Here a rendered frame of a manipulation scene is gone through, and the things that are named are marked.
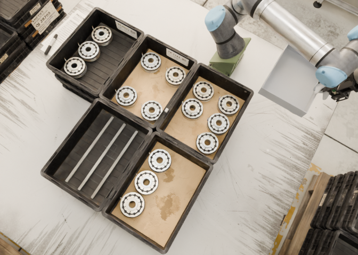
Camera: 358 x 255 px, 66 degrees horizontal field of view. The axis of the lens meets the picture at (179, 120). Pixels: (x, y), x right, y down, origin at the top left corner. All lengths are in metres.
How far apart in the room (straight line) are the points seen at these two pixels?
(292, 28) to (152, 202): 0.86
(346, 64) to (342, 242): 1.26
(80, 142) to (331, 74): 1.03
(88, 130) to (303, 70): 1.00
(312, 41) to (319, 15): 2.13
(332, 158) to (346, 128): 0.29
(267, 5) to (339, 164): 1.72
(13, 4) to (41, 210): 1.45
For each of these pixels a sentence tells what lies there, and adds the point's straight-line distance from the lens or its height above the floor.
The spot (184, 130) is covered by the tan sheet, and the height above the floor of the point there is 0.83.
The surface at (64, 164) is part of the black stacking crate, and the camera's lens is 1.35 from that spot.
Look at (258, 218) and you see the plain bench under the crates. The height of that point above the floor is 0.70.
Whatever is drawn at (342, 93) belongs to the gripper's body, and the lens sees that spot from 1.14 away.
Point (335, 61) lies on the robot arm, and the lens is 0.95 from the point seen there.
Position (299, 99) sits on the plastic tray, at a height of 1.05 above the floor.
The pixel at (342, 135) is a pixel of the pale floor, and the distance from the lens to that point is 2.59.
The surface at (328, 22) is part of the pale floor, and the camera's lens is 3.08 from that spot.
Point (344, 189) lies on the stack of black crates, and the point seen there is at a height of 0.38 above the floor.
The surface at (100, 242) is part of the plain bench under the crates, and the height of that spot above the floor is 0.70.
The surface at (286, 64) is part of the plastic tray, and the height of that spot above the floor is 1.05.
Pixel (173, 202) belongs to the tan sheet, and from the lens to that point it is 1.25.
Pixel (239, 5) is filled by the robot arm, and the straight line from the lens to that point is 1.42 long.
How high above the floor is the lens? 2.08
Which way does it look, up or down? 71 degrees down
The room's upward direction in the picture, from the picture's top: 8 degrees clockwise
